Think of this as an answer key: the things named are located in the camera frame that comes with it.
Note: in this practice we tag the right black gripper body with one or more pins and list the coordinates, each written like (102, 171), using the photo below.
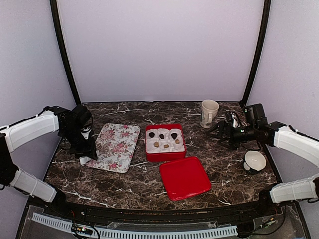
(235, 136)

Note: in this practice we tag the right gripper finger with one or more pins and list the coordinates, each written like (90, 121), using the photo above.
(213, 131)
(225, 143)

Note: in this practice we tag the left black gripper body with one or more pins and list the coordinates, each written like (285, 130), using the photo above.
(79, 147)

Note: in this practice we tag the red box lid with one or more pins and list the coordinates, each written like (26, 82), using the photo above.
(184, 178)

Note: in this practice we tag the red box with paper cups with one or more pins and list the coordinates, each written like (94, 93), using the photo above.
(174, 152)

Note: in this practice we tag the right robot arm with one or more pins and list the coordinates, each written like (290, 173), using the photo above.
(277, 135)

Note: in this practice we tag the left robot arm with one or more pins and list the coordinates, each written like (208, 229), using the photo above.
(73, 125)

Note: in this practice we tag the cream ceramic mug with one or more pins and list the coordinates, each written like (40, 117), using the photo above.
(209, 110)

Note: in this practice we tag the floral rectangular tray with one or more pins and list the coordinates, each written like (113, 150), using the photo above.
(115, 146)

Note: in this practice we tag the white and dark bowl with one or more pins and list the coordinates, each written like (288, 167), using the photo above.
(254, 162)

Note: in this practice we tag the small circuit board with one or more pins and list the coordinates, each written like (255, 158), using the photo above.
(81, 230)

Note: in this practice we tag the black front table rail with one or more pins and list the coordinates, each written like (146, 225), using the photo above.
(236, 213)

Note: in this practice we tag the right black frame post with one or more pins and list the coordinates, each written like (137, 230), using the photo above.
(257, 53)

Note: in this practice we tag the black frame post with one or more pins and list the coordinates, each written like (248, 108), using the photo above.
(63, 51)
(257, 53)

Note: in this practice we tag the left black frame post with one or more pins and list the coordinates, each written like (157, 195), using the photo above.
(63, 51)

